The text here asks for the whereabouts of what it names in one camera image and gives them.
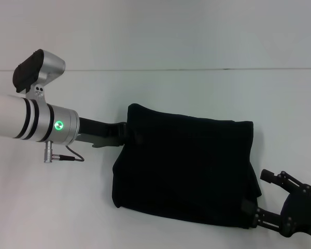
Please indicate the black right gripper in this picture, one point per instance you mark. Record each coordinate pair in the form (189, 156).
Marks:
(303, 210)

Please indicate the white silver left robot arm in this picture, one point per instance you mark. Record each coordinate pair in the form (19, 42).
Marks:
(28, 116)

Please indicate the black shirt with FREE print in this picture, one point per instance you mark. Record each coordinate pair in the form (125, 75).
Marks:
(186, 166)

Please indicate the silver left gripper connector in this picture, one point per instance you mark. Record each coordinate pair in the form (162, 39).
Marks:
(48, 153)

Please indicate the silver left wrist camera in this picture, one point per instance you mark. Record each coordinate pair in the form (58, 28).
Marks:
(41, 70)

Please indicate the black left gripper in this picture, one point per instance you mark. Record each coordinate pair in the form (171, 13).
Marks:
(101, 132)

